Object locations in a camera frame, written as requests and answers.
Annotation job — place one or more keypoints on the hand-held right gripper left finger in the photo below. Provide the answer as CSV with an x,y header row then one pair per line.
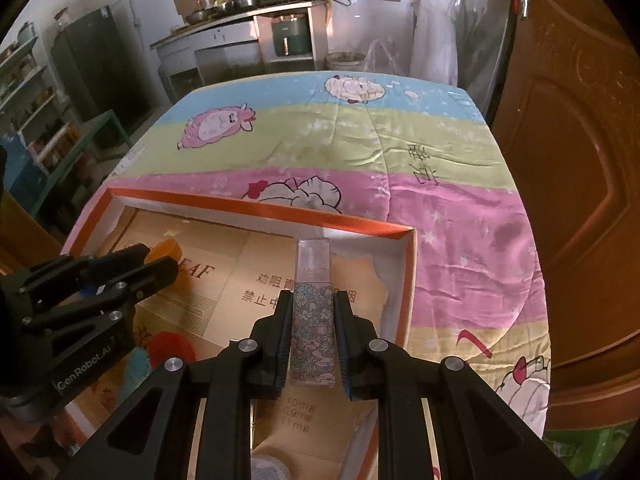
x,y
285,340

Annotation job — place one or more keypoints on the round woven basket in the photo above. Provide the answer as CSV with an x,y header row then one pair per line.
x,y
345,60

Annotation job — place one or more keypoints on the clear plastic bag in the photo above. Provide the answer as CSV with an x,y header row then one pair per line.
x,y
380,57

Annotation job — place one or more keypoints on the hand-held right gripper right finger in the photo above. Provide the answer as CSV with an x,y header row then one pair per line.
x,y
344,345

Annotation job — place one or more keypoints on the white bottle cap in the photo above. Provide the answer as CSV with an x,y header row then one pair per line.
x,y
270,467

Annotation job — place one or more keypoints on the dark refrigerator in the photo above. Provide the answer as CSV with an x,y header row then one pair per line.
x,y
95,65

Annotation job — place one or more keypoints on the wooden door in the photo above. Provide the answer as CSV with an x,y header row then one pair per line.
x,y
575,160

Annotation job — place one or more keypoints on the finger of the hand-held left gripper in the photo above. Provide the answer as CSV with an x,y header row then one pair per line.
x,y
120,260
150,277

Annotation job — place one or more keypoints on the flattened cardboard sheet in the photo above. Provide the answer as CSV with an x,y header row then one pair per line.
x,y
225,280

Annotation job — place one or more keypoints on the shallow orange-rimmed box tray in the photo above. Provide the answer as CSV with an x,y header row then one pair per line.
x,y
360,232

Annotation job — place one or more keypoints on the white hanging cloth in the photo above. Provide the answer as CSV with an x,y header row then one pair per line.
x,y
435,35

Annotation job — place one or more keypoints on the floral clear rectangular box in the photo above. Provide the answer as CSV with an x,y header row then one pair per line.
x,y
314,320

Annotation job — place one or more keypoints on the kitchen counter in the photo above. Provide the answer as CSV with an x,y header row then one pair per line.
x,y
240,35

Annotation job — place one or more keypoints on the storage shelf rack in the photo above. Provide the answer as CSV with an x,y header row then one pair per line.
x,y
25,90

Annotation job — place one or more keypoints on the plain orange cap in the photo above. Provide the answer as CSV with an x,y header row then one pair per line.
x,y
167,249

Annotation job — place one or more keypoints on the green air fryer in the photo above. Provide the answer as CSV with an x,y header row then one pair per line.
x,y
290,35

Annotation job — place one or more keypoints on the green small table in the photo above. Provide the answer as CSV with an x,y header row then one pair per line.
x,y
100,132

